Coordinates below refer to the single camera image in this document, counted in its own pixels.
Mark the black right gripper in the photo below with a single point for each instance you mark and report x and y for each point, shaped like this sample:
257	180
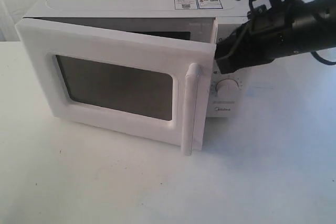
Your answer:
264	38

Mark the white microwave door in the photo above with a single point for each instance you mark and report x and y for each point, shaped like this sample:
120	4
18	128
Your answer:
126	81

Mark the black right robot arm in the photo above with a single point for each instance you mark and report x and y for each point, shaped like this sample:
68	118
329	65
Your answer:
313	27

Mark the white microwave oven body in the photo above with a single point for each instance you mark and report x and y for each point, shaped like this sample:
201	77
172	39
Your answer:
152	17

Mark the lower white control knob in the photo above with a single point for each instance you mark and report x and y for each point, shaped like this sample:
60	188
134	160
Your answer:
226	87

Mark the blue white warning sticker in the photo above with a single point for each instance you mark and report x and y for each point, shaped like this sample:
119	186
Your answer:
197	4

